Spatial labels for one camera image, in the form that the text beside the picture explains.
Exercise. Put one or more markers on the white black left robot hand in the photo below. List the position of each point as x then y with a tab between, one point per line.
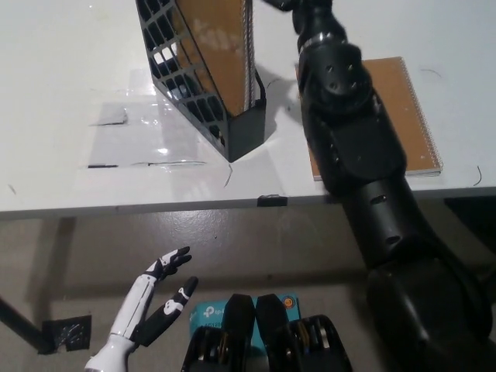
131	317

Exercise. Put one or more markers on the teal tp-link box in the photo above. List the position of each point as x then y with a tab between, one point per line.
205	312

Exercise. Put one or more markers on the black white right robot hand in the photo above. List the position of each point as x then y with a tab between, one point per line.
314	19

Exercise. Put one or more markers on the black lattice book holder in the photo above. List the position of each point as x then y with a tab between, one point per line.
248	131

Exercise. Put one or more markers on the small black edge clip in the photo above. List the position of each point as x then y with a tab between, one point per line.
272	200

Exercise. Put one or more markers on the black floor foot plate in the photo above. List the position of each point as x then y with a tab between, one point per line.
66	333

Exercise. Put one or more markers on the brown spiral notebook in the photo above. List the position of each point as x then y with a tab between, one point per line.
410	116
221	58
252	46

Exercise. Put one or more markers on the black diagonal table leg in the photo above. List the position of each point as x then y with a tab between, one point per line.
19	323

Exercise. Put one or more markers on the transparent plastic sheet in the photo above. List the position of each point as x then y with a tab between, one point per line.
124	143

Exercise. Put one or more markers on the robot left black body block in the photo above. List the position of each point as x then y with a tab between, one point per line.
232	337

